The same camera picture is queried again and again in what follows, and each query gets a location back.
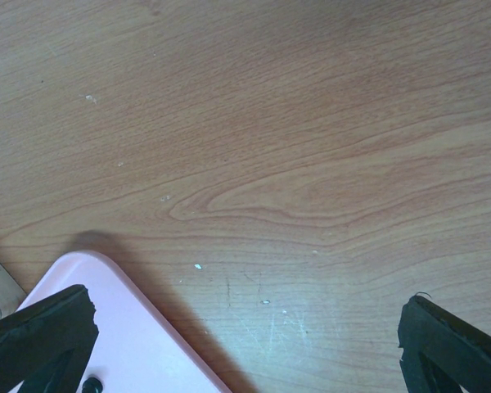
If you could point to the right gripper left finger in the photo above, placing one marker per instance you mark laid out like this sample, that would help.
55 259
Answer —
46 346

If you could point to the black queen chess piece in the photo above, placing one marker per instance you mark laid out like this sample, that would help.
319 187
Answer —
92 385

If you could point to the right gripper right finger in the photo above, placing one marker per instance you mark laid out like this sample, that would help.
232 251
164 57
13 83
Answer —
441 352

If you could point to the pink plastic tray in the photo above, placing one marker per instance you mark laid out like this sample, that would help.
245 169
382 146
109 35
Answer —
137 348

